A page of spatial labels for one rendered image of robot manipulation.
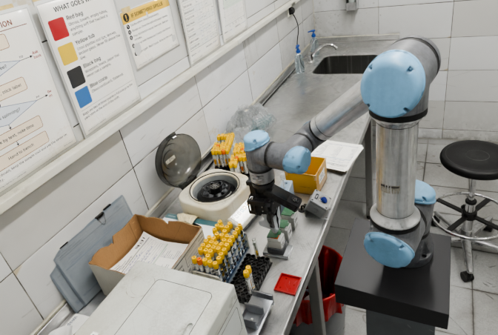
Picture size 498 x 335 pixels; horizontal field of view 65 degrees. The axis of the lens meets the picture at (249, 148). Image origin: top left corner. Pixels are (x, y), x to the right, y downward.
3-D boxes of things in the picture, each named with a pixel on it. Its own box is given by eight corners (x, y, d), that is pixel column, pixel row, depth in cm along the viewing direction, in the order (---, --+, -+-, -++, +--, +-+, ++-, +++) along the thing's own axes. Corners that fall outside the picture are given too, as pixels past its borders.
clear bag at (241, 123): (256, 155, 191) (250, 121, 182) (221, 157, 195) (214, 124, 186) (262, 130, 213) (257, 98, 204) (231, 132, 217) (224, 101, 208)
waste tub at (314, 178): (318, 196, 155) (316, 176, 150) (286, 191, 161) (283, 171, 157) (327, 177, 165) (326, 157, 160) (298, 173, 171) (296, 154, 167)
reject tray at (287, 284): (295, 296, 116) (294, 294, 116) (273, 290, 119) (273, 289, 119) (301, 279, 121) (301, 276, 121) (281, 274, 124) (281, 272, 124)
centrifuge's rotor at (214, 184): (221, 216, 146) (218, 201, 142) (190, 207, 154) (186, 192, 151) (244, 193, 156) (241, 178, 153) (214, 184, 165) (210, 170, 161)
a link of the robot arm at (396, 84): (426, 242, 104) (442, 36, 78) (409, 282, 94) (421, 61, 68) (381, 229, 111) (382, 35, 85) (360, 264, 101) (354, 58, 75)
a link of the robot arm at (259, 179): (276, 161, 118) (267, 176, 112) (279, 173, 120) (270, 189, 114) (253, 159, 121) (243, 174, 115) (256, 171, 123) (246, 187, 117)
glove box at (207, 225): (212, 258, 136) (206, 237, 131) (157, 245, 146) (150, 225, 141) (228, 233, 145) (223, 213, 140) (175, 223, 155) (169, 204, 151)
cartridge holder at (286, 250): (288, 259, 129) (287, 251, 127) (263, 255, 133) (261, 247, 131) (293, 247, 133) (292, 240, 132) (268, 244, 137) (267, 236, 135)
